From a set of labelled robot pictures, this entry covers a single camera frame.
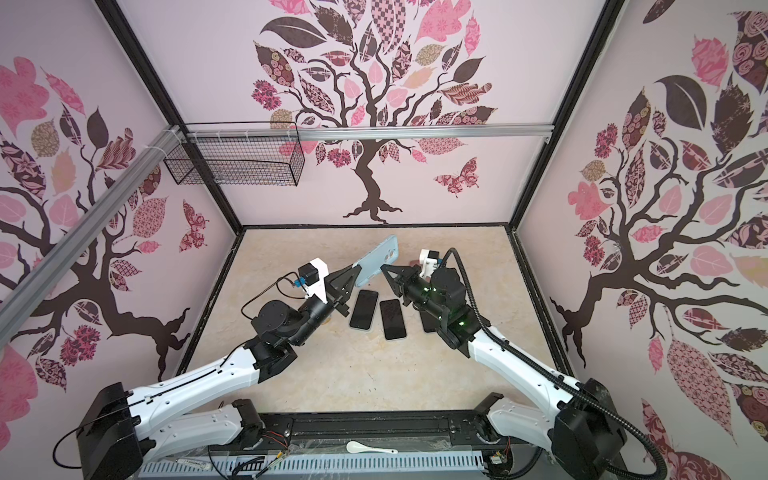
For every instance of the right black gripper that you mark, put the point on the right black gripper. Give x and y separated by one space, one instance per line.
407 273

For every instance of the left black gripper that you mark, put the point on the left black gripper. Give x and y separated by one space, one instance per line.
338 295

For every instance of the light blue phone case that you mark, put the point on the light blue phone case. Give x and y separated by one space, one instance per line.
386 253

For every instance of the black phone sideways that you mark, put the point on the black phone sideways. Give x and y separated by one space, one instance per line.
392 319

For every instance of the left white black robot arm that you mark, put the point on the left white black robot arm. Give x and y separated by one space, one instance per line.
121 427

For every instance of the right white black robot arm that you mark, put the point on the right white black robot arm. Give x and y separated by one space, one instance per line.
574 421

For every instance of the white plastic spoon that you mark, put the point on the white plastic spoon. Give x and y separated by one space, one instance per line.
355 447

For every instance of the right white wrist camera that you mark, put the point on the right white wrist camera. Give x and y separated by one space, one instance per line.
429 261

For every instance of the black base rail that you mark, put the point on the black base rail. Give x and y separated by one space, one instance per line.
457 427

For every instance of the black wire basket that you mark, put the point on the black wire basket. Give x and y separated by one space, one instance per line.
259 153

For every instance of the white slotted cable duct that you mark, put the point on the white slotted cable duct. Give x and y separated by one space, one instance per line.
314 466

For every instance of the grey aluminium rail back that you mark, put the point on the grey aluminium rail back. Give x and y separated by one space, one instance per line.
369 132

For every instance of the grey aluminium rail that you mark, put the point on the grey aluminium rail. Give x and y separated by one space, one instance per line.
369 132
24 299

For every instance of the grey aluminium rail left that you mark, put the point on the grey aluminium rail left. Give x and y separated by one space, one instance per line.
24 299

